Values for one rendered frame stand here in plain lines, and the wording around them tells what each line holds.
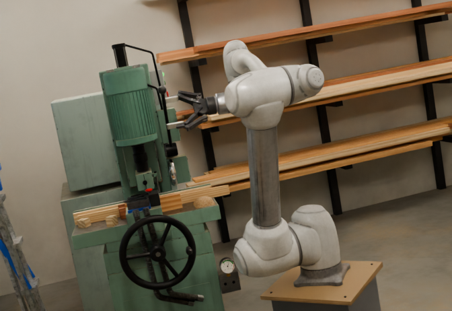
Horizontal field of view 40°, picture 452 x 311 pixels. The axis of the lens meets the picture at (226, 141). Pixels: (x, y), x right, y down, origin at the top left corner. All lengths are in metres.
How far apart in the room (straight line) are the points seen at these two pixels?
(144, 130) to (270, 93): 0.80
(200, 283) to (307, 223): 0.60
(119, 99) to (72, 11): 2.45
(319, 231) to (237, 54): 0.77
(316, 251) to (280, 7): 3.23
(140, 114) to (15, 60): 2.49
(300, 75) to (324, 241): 0.64
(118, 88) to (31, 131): 2.45
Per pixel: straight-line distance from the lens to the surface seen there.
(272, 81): 1.97
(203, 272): 2.64
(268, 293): 2.36
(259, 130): 2.02
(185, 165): 2.86
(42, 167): 5.00
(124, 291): 2.65
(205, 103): 2.57
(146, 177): 2.65
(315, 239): 2.29
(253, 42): 4.66
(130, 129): 2.59
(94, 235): 2.59
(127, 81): 2.58
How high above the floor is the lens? 1.49
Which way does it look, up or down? 8 degrees down
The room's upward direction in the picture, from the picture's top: 10 degrees counter-clockwise
